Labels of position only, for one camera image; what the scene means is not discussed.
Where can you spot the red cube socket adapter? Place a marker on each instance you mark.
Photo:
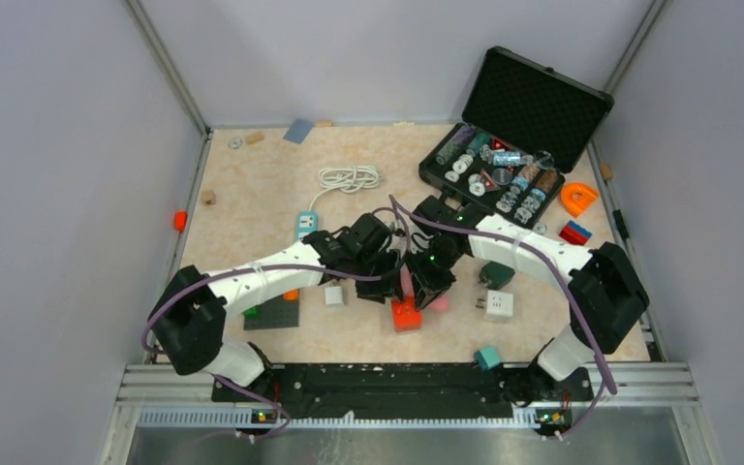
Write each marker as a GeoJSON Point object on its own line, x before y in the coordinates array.
{"type": "Point", "coordinates": [405, 315]}

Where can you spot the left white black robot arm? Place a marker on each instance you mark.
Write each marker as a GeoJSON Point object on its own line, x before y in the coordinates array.
{"type": "Point", "coordinates": [189, 320]}

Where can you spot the orange arch block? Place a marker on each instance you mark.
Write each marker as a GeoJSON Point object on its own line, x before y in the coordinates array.
{"type": "Point", "coordinates": [292, 295]}

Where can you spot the green small brick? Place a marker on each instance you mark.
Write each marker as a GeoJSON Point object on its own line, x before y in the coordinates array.
{"type": "Point", "coordinates": [252, 312]}

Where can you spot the pink triangular power strip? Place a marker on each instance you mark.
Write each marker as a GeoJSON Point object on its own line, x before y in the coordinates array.
{"type": "Point", "coordinates": [439, 305]}

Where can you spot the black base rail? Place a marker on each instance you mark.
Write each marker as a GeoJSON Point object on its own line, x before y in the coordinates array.
{"type": "Point", "coordinates": [415, 390]}

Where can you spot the wooden block top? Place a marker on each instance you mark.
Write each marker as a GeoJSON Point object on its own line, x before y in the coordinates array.
{"type": "Point", "coordinates": [254, 138]}

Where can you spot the orange arch toy right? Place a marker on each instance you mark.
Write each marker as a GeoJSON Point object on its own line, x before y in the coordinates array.
{"type": "Point", "coordinates": [577, 197]}

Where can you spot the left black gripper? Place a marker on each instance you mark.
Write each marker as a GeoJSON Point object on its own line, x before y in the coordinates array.
{"type": "Point", "coordinates": [380, 290]}

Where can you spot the white cube socket adapter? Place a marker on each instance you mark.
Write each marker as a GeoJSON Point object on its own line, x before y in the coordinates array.
{"type": "Point", "coordinates": [497, 306]}

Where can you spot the small white charger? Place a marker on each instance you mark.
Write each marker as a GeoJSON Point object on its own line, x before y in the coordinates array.
{"type": "Point", "coordinates": [334, 296]}

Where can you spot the red orange clip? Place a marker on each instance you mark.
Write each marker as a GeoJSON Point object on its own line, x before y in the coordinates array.
{"type": "Point", "coordinates": [180, 220]}

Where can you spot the red blue brick stack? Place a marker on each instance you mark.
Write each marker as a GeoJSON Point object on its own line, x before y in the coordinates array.
{"type": "Point", "coordinates": [574, 234]}

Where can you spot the wooden block right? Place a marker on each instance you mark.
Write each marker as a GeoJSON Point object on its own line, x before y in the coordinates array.
{"type": "Point", "coordinates": [606, 172]}

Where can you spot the grey blue card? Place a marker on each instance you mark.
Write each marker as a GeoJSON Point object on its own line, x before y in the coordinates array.
{"type": "Point", "coordinates": [299, 130]}

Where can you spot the wooden block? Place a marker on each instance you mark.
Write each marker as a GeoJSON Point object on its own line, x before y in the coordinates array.
{"type": "Point", "coordinates": [254, 138]}
{"type": "Point", "coordinates": [606, 172]}

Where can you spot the teal power strip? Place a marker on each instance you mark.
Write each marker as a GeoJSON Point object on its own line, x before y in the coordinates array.
{"type": "Point", "coordinates": [307, 222]}

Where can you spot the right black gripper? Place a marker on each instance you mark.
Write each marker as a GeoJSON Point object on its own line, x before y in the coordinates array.
{"type": "Point", "coordinates": [425, 286]}

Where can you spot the black open case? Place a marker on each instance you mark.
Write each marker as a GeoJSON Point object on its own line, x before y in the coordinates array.
{"type": "Point", "coordinates": [524, 127]}

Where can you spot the teal small plug adapter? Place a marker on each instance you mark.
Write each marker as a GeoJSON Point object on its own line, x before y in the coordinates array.
{"type": "Point", "coordinates": [487, 358]}

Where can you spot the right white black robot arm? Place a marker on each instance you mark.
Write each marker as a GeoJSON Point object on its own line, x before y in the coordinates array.
{"type": "Point", "coordinates": [604, 293]}

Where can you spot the dark grey building baseplate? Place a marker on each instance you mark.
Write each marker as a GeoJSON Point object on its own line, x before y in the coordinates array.
{"type": "Point", "coordinates": [274, 314]}

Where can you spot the dark green cube adapter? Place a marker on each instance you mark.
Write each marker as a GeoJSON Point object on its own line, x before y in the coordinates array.
{"type": "Point", "coordinates": [495, 276]}

